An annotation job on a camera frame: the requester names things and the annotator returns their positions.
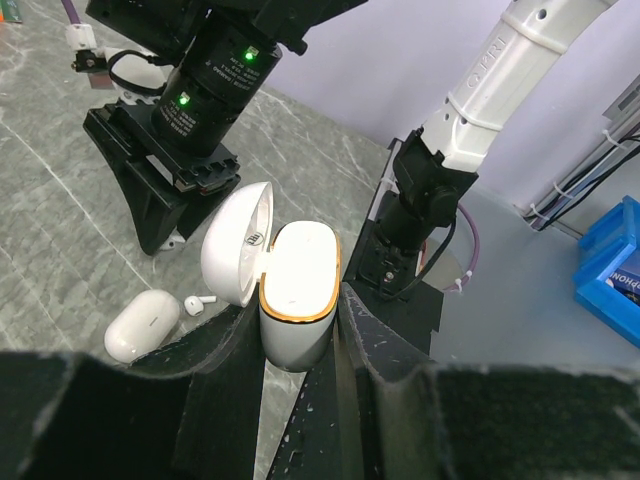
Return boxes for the white gold-rimmed charging case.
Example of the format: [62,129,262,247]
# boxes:
[200,182,341,373]

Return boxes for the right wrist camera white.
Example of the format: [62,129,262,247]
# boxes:
[65,23,166,105]

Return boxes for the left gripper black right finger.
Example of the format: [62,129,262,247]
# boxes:
[269,285,639,479]

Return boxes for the orange box right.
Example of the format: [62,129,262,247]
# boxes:
[0,0,23,24]

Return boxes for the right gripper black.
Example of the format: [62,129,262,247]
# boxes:
[84,92,240,256]

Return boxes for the white earbud beside closed case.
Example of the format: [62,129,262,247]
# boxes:
[183,295,217,317]

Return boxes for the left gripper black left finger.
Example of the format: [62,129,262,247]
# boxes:
[1,300,265,479]

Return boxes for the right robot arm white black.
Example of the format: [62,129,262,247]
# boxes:
[84,1,609,254]

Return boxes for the white closed charging case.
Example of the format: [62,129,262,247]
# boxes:
[104,289,181,363]

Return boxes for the cable bundle on wall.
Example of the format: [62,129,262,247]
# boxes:
[519,74,640,234]

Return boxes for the white earbud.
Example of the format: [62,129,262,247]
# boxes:
[160,234,186,251]
[183,295,217,317]

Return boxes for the blue plastic bin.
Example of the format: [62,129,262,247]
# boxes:
[573,196,639,346]

